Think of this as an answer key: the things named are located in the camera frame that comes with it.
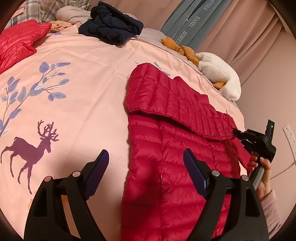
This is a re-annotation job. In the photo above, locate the small orange garment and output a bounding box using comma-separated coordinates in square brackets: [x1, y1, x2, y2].
[50, 20, 72, 33]

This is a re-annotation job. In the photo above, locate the small red down jacket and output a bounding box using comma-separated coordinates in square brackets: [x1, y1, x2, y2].
[1, 19, 52, 73]

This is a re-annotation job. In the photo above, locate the large red down jacket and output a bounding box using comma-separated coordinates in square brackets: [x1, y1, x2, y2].
[121, 63, 250, 240]

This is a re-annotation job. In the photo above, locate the white goose plush toy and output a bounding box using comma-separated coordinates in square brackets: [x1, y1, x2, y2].
[161, 37, 241, 101]

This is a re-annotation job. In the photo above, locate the white wall socket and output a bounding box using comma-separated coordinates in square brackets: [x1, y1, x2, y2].
[283, 124, 296, 162]

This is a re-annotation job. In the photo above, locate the beige folded garment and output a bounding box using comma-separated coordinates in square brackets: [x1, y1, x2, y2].
[55, 6, 91, 25]

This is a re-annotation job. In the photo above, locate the pink deer print duvet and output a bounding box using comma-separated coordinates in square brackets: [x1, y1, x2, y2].
[1, 26, 244, 240]

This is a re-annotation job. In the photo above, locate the pink sleeve right forearm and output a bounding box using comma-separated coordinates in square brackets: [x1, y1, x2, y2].
[260, 189, 282, 239]

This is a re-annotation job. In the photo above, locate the person's right hand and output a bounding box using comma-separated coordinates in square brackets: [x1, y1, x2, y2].
[247, 152, 271, 201]

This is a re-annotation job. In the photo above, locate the white power cable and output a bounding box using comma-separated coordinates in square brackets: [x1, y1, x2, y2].
[270, 161, 296, 181]

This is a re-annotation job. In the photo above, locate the navy blue garment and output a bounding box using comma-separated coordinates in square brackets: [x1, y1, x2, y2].
[78, 1, 144, 46]

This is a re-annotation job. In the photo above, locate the pink curtain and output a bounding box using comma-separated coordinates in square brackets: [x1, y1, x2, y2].
[90, 0, 286, 84]

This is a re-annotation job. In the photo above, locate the grey plaid pillow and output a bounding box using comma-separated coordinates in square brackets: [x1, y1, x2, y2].
[4, 0, 91, 29]

